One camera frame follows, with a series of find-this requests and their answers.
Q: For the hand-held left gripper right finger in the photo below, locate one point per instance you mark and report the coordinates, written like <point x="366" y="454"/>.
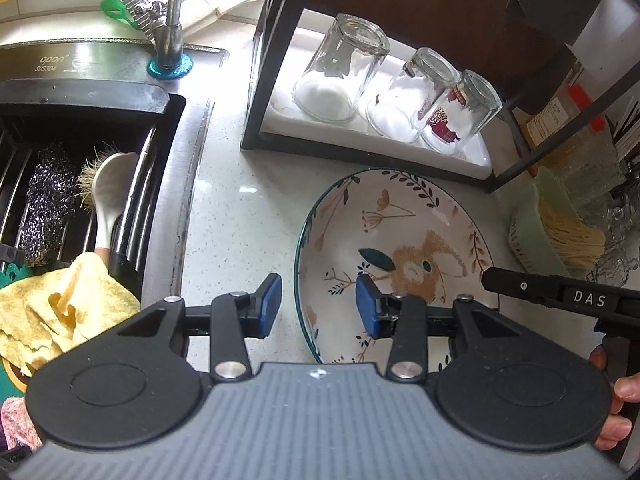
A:
<point x="367" y="310"/>

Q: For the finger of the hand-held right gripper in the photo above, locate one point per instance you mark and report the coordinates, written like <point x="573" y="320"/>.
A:
<point x="520" y="286"/>

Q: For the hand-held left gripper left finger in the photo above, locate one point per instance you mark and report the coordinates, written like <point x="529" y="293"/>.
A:
<point x="270" y="305"/>

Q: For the floral ceramic plate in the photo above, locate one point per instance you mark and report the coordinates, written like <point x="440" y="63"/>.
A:
<point x="400" y="220"/>

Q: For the person's right hand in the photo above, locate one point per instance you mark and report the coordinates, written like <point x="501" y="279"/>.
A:
<point x="622" y="390"/>

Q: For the green plastic basket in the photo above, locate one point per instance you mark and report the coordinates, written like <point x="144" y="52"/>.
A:
<point x="542" y="240"/>

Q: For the clear glass cup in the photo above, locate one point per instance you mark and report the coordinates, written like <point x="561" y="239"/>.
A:
<point x="612" y="240"/>

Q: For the bundle of bamboo sticks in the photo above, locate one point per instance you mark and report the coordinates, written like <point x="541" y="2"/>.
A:
<point x="570" y="237"/>

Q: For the white drip tray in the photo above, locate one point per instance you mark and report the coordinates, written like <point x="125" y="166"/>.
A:
<point x="472" y="164"/>

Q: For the stainless steel sink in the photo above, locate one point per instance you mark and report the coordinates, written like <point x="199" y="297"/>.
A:
<point x="195" y="160"/>

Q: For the red label plastic bottle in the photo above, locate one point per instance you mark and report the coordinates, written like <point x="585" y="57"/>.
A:
<point x="560" y="115"/>

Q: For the red print drinking glass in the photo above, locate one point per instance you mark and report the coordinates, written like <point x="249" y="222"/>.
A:
<point x="457" y="120"/>

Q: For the yellow dish cloth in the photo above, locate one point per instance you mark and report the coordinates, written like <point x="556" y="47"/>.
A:
<point x="75" y="305"/>

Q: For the white ceramic spoon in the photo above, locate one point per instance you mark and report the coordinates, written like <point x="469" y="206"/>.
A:
<point x="112" y="185"/>

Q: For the clear drinking glass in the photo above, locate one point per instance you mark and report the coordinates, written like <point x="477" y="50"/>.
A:
<point x="340" y="65"/>
<point x="405" y="105"/>

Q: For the bristle scrub brush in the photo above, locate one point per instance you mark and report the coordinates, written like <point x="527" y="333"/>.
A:
<point x="90" y="180"/>

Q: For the steel wool scrubber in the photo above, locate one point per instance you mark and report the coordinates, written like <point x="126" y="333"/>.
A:
<point x="47" y="200"/>

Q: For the green scalloped mat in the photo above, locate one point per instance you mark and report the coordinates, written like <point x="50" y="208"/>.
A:
<point x="12" y="272"/>

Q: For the pink cloth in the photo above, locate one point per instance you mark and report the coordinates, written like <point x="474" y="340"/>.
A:
<point x="17" y="422"/>

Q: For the black sink drain rack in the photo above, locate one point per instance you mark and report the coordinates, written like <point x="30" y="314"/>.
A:
<point x="75" y="97"/>

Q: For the steel faucet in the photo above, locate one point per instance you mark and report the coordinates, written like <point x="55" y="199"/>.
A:
<point x="172" y="10"/>

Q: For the black metal rack frame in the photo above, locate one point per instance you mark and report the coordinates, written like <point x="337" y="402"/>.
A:
<point x="300" y="154"/>

